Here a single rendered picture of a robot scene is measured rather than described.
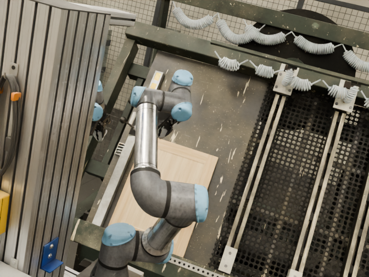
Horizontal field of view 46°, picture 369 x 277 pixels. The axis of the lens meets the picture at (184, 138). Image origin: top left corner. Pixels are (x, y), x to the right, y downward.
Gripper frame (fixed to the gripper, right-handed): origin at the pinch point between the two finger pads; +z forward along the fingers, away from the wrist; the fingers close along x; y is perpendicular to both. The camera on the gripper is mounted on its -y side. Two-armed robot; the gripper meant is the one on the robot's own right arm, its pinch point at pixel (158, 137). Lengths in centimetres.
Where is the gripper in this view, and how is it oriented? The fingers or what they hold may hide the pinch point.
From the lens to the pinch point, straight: 186.1
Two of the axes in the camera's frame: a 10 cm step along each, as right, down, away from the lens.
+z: -2.7, 6.2, 7.4
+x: -7.0, -6.5, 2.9
